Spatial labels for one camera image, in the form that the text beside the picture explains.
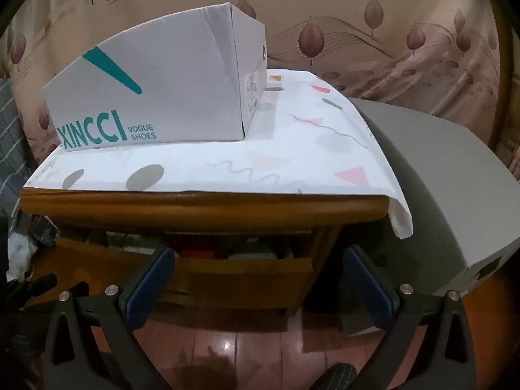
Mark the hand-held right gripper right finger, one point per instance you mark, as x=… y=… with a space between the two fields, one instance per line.
x=367 y=288

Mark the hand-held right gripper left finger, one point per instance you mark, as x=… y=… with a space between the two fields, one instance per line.
x=150 y=284

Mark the wooden drawer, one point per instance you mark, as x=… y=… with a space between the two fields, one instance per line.
x=227 y=272

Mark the white floral cloth pile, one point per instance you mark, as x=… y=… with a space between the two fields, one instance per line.
x=20 y=252

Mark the dark blue patterned bag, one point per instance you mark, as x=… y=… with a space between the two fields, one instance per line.
x=45 y=235

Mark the wooden nightstand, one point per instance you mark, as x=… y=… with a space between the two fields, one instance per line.
x=203 y=207

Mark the dark striped slipper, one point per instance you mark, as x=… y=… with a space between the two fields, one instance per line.
x=337 y=378

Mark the white cloth with pastel shapes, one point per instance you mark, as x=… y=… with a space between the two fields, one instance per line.
x=284 y=162

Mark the grey plaid cloth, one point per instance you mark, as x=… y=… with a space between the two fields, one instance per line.
x=10 y=138

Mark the white shoe box teal print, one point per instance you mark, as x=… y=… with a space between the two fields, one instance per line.
x=162 y=89

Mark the leaf-print beige fabric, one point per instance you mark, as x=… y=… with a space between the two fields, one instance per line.
x=365 y=48

